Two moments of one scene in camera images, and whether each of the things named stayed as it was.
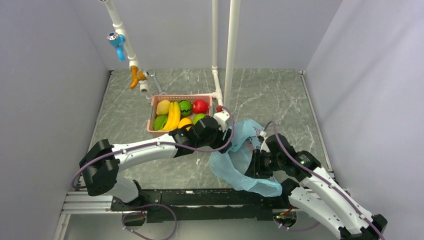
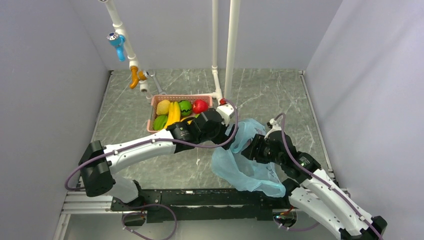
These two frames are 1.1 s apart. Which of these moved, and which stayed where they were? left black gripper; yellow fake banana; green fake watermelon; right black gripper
Moved: right black gripper
Stayed: left black gripper; yellow fake banana; green fake watermelon
